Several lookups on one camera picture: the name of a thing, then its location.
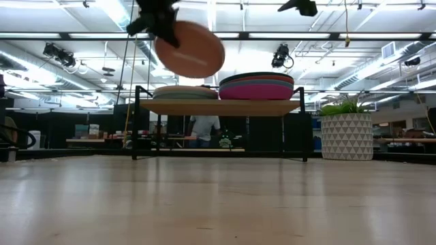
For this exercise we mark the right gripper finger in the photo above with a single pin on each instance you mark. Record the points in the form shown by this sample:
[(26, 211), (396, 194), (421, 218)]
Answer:
[(293, 6)]

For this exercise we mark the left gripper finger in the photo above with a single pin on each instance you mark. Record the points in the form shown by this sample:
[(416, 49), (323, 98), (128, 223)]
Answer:
[(169, 34)]

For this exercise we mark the terracotta brown plate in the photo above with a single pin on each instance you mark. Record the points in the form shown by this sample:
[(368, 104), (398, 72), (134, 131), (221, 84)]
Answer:
[(197, 54)]

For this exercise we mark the cream plate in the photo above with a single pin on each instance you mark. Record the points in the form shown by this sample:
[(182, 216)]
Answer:
[(184, 88)]

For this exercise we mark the gray plate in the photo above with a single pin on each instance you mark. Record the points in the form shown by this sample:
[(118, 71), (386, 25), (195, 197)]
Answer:
[(185, 93)]

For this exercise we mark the dark teal plate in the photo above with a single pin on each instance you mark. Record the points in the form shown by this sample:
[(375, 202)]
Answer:
[(257, 73)]

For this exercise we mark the blue plate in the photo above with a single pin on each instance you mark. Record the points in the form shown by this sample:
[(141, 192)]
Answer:
[(257, 82)]

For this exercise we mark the pink plate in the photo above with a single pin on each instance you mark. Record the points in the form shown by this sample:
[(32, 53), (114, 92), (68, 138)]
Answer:
[(255, 92)]

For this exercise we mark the wooden shelf black metal legs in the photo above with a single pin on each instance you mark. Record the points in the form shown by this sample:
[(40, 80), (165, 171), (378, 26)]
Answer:
[(221, 107)]

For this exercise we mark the black overhead light bar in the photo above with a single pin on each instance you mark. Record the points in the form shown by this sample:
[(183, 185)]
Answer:
[(306, 35)]

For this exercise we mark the black ceiling-hung device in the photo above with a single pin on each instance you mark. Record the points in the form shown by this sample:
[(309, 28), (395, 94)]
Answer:
[(281, 56), (59, 54)]

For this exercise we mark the person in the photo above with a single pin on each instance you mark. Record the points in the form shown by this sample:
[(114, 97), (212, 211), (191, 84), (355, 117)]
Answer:
[(204, 129)]

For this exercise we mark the small green figure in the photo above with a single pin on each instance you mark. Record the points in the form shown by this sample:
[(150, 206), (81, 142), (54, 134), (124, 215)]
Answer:
[(225, 141)]

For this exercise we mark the potted succulent white patterned pot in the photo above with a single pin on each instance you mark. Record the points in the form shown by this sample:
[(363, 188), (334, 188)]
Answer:
[(347, 136)]

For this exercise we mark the black aluminium table frame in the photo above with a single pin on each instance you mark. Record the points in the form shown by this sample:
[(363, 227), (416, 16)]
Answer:
[(68, 154)]

